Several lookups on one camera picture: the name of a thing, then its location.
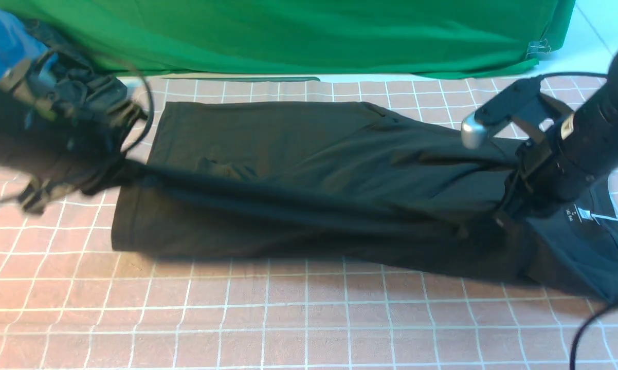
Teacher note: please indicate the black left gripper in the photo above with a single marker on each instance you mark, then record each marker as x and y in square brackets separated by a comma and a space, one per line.
[62, 155]

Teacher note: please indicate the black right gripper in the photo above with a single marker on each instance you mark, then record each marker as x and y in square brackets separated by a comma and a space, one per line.
[537, 187]

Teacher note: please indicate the gray long-sleeved shirt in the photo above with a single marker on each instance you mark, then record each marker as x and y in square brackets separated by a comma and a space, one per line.
[354, 180]

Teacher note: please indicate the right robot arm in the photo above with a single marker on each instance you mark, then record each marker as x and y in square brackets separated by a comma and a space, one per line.
[567, 152]

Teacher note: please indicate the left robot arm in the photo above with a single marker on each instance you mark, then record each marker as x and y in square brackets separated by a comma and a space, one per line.
[12, 113]

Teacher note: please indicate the dark gray crumpled garment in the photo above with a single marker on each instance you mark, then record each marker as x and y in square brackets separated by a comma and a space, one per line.
[76, 88]

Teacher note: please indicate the blue crumpled garment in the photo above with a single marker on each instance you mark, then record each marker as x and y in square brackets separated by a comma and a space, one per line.
[16, 44]

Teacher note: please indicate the metal binder clip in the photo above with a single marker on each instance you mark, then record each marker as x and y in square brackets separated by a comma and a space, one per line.
[536, 48]

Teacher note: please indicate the pink checkered tablecloth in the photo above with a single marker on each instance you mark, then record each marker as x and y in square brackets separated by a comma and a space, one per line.
[67, 301]

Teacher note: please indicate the green backdrop cloth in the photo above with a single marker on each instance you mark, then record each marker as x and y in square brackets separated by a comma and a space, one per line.
[435, 39]

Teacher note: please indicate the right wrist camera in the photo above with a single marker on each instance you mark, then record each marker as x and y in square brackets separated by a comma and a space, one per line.
[521, 103]

